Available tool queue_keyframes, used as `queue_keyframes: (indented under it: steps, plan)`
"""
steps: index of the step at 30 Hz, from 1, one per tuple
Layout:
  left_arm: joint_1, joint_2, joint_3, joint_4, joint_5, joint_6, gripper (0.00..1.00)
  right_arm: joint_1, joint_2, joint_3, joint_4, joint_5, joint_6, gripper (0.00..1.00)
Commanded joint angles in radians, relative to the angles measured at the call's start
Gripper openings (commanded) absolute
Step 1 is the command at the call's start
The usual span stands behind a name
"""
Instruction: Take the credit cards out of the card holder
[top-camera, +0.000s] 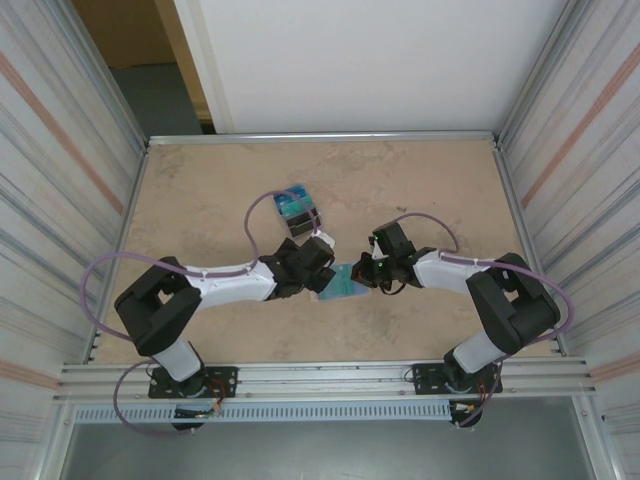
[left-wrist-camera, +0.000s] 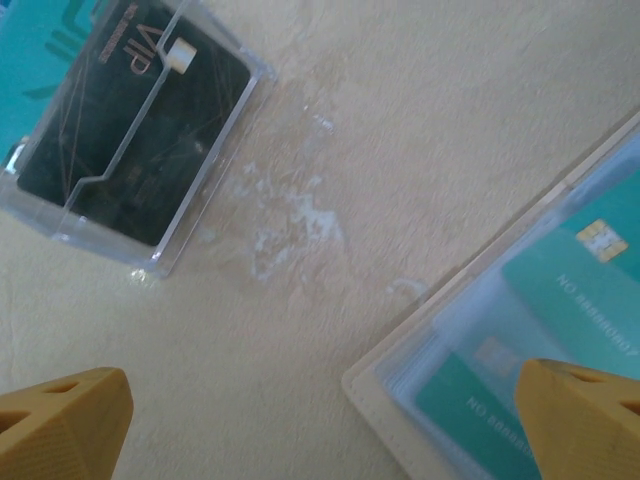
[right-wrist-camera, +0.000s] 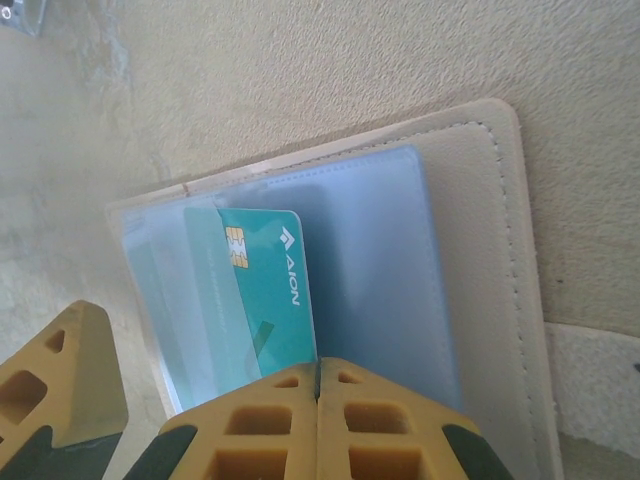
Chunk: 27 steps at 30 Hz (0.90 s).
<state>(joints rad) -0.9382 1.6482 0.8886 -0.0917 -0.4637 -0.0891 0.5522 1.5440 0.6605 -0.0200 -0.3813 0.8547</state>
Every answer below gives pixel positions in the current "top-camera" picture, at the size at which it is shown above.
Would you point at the black VIP card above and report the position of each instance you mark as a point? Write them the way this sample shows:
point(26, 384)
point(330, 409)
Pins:
point(304, 227)

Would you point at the translucent corrugated side panel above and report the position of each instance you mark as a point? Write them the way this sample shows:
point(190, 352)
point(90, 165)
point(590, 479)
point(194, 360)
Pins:
point(40, 200)
point(600, 200)

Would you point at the wide aluminium mounting rail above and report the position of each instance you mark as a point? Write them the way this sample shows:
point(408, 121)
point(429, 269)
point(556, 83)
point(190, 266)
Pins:
point(325, 380)

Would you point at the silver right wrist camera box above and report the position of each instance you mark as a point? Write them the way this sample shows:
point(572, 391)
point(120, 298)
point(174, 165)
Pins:
point(376, 250)

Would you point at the clear acrylic card box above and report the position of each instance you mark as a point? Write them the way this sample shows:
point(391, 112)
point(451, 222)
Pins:
point(300, 210)

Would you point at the aluminium side rail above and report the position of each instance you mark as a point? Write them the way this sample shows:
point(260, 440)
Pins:
point(120, 250)
point(512, 200)

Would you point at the teal VIP card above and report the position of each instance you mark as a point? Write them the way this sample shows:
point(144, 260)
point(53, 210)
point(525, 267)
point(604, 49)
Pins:
point(345, 282)
point(298, 205)

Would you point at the brown wooden board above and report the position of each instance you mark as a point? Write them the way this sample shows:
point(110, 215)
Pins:
point(135, 30)

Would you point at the beige card holder wallet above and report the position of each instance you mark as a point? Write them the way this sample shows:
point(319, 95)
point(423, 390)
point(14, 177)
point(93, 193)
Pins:
point(324, 295)

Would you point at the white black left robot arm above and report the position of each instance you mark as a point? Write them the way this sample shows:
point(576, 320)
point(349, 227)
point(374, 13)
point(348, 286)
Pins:
point(235, 285)

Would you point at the aluminium table edge rail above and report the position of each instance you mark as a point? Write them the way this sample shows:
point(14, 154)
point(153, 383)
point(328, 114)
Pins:
point(325, 138)

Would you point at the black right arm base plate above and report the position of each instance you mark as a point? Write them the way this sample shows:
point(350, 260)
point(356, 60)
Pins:
point(425, 380)

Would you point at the small green circuit board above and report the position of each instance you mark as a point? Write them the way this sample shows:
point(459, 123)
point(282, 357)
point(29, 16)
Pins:
point(192, 413)

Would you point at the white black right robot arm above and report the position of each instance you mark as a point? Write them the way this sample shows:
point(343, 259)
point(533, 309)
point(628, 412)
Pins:
point(450, 272)

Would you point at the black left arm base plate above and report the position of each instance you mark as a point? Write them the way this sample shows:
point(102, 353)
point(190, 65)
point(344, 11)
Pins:
point(225, 382)

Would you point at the blue VIP card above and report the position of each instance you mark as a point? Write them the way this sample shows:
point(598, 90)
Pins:
point(291, 192)

